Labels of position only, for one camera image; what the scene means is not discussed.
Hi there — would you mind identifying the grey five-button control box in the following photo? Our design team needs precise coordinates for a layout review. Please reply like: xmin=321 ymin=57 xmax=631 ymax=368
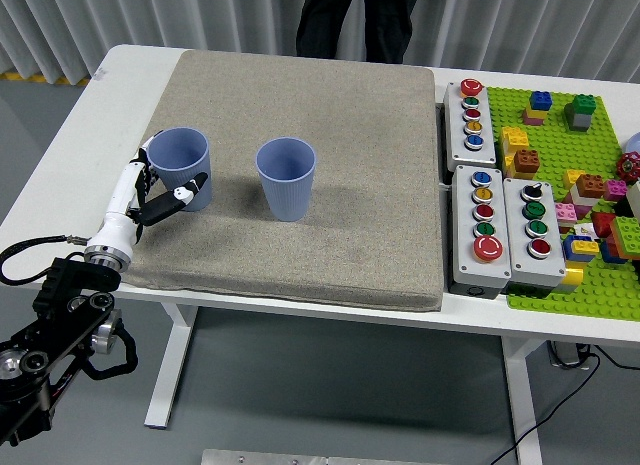
xmin=449 ymin=164 xmax=513 ymax=300
xmin=442 ymin=78 xmax=497 ymax=170

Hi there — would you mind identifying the green grey block stack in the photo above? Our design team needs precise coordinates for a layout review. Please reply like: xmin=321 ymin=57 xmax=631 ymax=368
xmin=563 ymin=93 xmax=597 ymax=132

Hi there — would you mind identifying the orange white block stack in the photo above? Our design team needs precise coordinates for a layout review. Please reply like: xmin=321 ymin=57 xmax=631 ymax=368
xmin=569 ymin=173 xmax=607 ymax=206

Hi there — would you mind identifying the red valve wheel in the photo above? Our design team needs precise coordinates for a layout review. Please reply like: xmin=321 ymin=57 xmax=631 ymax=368
xmin=615 ymin=152 xmax=640 ymax=182

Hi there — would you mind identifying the blue yellow pink block stack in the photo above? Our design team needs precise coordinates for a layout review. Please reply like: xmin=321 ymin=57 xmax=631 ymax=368
xmin=522 ymin=90 xmax=554 ymax=126

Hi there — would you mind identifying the grey selector switch control box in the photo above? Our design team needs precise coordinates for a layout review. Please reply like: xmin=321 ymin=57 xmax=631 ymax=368
xmin=502 ymin=177 xmax=568 ymax=289

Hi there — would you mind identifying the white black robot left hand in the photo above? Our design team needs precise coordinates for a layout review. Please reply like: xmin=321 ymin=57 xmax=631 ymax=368
xmin=85 ymin=131 xmax=209 ymax=260

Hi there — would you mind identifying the person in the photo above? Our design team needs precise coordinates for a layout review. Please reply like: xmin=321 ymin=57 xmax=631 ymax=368
xmin=295 ymin=0 xmax=426 ymax=66

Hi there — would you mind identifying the green orange block stack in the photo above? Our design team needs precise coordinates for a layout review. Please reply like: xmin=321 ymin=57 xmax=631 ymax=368
xmin=608 ymin=215 xmax=640 ymax=261

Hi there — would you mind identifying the blue ribbed plastic cup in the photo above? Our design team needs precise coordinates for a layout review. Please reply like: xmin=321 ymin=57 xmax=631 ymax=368
xmin=255 ymin=136 xmax=317 ymax=223
xmin=146 ymin=127 xmax=211 ymax=212

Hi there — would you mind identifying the grey-brown foam mat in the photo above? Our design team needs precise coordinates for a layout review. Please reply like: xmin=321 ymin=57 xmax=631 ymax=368
xmin=97 ymin=48 xmax=446 ymax=314

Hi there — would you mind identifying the white table leg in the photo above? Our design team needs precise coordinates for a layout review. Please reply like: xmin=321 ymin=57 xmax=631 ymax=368
xmin=501 ymin=334 xmax=544 ymax=465
xmin=143 ymin=302 xmax=199 ymax=430

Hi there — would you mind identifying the brown building block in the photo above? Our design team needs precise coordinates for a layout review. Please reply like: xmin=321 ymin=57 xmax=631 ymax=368
xmin=510 ymin=148 xmax=541 ymax=180

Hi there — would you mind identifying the yellow round block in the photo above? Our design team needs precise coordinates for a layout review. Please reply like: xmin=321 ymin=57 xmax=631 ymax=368
xmin=557 ymin=264 xmax=585 ymax=294

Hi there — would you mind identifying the black floor cable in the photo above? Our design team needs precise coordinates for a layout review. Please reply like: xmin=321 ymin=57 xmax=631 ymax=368
xmin=482 ymin=349 xmax=640 ymax=465

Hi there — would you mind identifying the silver metal plate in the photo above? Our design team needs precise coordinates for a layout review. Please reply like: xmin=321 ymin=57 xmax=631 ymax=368
xmin=200 ymin=448 xmax=436 ymax=465

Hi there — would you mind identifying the grey power strip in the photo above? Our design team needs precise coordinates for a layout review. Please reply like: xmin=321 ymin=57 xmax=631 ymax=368
xmin=547 ymin=339 xmax=594 ymax=370

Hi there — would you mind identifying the yellow white block stack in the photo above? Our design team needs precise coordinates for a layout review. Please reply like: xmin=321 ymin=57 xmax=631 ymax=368
xmin=500 ymin=126 xmax=530 ymax=179

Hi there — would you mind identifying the red building block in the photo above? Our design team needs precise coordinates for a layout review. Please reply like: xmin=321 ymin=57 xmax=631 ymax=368
xmin=591 ymin=210 xmax=619 ymax=239

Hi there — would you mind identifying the white pleated curtain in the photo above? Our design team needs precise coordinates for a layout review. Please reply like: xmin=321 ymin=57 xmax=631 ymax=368
xmin=0 ymin=0 xmax=640 ymax=84

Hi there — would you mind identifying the green building baseplate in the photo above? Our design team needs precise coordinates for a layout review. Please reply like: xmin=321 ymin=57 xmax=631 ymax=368
xmin=485 ymin=86 xmax=640 ymax=322

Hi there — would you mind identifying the white box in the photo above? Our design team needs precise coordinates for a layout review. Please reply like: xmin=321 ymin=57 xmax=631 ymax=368
xmin=624 ymin=180 xmax=640 ymax=221

